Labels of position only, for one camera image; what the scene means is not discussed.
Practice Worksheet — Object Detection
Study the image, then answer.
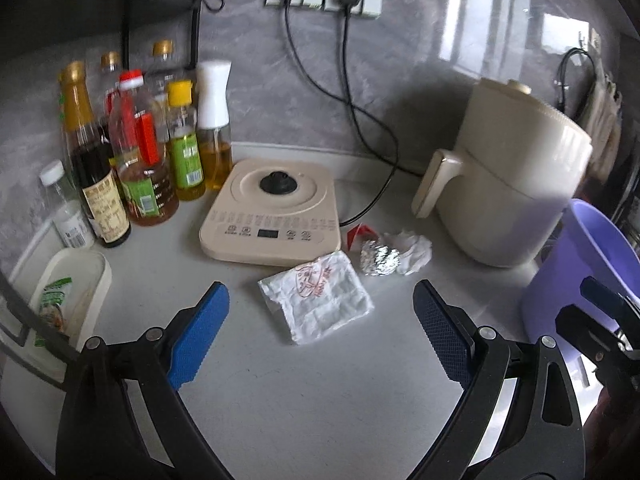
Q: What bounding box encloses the white plastic tray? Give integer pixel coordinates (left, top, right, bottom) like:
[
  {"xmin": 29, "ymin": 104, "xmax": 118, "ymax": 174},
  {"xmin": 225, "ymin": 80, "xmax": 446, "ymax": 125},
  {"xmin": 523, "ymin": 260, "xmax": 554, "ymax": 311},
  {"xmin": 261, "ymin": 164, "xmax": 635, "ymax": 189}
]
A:
[{"xmin": 10, "ymin": 250, "xmax": 113, "ymax": 356}]

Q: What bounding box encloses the green label bottle yellow cap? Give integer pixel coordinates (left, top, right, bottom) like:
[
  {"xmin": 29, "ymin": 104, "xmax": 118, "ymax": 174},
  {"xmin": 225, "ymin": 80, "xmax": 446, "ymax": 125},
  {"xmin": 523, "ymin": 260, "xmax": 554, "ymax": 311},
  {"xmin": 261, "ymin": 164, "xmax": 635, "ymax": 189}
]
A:
[{"xmin": 166, "ymin": 80, "xmax": 207, "ymax": 202}]

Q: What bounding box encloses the green sauce packet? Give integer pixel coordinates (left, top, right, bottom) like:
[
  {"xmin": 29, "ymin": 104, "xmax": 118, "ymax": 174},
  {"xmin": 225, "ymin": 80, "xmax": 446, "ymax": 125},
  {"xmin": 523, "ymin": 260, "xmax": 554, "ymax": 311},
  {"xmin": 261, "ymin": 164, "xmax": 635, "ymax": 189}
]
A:
[{"xmin": 32, "ymin": 277, "xmax": 73, "ymax": 348}]

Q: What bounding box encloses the cream induction cooker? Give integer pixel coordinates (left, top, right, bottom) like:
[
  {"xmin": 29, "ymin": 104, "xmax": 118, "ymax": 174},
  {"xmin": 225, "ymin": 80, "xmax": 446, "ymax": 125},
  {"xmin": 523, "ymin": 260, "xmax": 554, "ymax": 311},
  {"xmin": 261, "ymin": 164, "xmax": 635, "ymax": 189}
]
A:
[{"xmin": 199, "ymin": 157, "xmax": 343, "ymax": 267}]

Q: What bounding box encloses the aluminium foil ball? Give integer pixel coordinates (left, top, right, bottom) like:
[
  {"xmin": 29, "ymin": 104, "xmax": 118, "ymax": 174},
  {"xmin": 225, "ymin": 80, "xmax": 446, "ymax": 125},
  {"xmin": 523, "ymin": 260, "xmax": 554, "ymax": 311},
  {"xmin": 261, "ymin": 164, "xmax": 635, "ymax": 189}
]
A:
[{"xmin": 360, "ymin": 240, "xmax": 402, "ymax": 278}]

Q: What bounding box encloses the black hanging cable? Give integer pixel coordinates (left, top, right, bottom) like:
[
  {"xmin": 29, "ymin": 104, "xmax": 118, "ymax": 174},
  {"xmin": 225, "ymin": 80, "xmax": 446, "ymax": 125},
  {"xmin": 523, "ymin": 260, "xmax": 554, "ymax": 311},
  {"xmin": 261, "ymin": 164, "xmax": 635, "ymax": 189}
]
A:
[{"xmin": 556, "ymin": 47, "xmax": 598, "ymax": 111}]

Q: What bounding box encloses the black fryer power cable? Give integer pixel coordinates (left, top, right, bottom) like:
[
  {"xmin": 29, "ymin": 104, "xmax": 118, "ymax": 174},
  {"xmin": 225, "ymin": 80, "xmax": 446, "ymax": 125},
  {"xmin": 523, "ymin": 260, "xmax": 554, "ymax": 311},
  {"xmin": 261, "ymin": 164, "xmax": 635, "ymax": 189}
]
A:
[{"xmin": 336, "ymin": 0, "xmax": 427, "ymax": 178}]

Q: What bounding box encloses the amber bottle red cap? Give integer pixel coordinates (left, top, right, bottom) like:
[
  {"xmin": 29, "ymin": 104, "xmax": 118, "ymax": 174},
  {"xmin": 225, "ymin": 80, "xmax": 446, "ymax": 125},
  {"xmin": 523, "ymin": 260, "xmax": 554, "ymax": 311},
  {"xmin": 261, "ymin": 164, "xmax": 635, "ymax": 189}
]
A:
[{"xmin": 107, "ymin": 71, "xmax": 180, "ymax": 227}]

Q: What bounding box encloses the black cooker power cable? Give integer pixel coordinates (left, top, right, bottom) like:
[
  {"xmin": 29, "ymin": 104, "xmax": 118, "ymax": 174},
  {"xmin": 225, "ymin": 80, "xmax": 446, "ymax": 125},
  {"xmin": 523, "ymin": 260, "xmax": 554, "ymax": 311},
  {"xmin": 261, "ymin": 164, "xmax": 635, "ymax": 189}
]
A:
[{"xmin": 277, "ymin": 0, "xmax": 401, "ymax": 226}]

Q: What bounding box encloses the purple plastic bucket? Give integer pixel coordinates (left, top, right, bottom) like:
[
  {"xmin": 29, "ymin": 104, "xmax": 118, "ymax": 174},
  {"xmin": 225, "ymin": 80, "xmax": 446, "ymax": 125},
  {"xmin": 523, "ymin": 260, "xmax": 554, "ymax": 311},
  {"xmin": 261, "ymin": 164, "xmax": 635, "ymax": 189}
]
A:
[{"xmin": 520, "ymin": 198, "xmax": 640, "ymax": 356}]

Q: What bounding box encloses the hanging cream towel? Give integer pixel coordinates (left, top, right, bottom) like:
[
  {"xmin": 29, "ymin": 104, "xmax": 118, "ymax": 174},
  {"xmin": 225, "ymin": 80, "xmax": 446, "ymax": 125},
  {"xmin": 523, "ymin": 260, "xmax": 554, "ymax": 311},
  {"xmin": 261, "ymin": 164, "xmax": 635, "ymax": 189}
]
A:
[{"xmin": 580, "ymin": 72, "xmax": 623, "ymax": 183}]

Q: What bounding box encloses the dark sauce bottle gold cap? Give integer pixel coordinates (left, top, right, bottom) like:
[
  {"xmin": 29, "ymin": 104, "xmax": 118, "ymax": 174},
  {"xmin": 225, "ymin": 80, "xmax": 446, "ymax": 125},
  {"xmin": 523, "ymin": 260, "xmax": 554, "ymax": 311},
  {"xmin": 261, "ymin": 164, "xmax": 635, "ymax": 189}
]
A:
[{"xmin": 59, "ymin": 61, "xmax": 132, "ymax": 248}]

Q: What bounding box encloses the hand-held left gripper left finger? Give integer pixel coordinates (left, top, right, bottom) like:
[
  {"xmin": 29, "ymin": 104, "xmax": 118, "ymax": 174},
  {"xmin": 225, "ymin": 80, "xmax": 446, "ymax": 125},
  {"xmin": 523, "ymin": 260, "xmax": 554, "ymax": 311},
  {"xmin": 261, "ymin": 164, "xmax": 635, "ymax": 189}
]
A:
[{"xmin": 54, "ymin": 281, "xmax": 236, "ymax": 480}]

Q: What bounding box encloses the small clear bottle white cap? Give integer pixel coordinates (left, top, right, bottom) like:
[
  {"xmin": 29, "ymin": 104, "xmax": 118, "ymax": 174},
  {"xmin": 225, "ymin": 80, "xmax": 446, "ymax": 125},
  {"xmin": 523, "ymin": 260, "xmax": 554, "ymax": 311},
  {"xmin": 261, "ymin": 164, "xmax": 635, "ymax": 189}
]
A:
[{"xmin": 39, "ymin": 160, "xmax": 96, "ymax": 250}]

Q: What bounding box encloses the small red wrapper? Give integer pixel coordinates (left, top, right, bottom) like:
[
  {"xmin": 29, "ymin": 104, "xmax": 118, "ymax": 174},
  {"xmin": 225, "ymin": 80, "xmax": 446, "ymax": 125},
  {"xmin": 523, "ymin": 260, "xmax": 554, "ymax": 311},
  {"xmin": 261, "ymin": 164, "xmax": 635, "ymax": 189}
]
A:
[{"xmin": 347, "ymin": 222, "xmax": 378, "ymax": 251}]

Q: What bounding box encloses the white top oil sprayer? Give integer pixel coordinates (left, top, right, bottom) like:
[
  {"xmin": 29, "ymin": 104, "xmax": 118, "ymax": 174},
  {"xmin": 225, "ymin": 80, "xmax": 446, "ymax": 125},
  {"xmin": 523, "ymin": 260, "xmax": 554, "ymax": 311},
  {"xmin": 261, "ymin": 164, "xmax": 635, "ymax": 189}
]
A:
[{"xmin": 196, "ymin": 60, "xmax": 234, "ymax": 192}]

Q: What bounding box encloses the white paper bag red print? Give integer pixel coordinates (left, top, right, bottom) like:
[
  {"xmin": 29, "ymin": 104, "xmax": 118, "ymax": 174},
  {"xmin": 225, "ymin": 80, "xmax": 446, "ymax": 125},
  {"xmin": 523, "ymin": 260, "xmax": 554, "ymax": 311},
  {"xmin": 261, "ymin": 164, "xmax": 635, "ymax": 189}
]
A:
[{"xmin": 257, "ymin": 250, "xmax": 375, "ymax": 346}]

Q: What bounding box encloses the white tissue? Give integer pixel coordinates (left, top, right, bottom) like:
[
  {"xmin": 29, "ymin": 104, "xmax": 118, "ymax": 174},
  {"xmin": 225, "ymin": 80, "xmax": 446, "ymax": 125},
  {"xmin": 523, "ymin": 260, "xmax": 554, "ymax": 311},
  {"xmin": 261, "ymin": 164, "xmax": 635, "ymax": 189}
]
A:
[{"xmin": 382, "ymin": 230, "xmax": 433, "ymax": 277}]

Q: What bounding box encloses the clear bottle gold cap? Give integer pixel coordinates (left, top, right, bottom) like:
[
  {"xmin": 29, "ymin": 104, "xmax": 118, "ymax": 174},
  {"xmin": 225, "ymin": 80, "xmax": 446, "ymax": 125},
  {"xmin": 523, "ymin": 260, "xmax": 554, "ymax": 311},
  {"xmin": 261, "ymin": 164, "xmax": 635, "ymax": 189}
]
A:
[
  {"xmin": 99, "ymin": 51, "xmax": 123, "ymax": 106},
  {"xmin": 149, "ymin": 40, "xmax": 177, "ymax": 92}
]

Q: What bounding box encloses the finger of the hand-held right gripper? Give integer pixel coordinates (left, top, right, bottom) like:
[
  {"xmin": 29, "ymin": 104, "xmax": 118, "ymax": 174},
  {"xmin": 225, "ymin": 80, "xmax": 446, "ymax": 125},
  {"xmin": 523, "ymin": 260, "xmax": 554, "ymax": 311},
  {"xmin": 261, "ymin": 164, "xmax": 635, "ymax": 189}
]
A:
[
  {"xmin": 555, "ymin": 304, "xmax": 632, "ymax": 365},
  {"xmin": 580, "ymin": 276, "xmax": 640, "ymax": 331}
]

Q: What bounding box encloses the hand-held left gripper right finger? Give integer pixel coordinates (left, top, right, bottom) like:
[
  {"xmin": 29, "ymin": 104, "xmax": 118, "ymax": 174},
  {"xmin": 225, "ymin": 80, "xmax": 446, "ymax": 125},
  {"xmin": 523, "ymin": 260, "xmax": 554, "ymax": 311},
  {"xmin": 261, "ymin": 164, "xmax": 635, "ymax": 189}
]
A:
[{"xmin": 405, "ymin": 279, "xmax": 587, "ymax": 480}]

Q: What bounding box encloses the cream air fryer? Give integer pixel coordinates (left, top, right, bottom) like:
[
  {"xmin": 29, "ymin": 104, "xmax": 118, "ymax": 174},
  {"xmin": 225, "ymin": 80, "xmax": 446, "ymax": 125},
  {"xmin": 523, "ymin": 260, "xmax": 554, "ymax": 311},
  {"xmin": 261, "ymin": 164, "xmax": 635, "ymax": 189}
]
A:
[{"xmin": 411, "ymin": 77, "xmax": 595, "ymax": 268}]

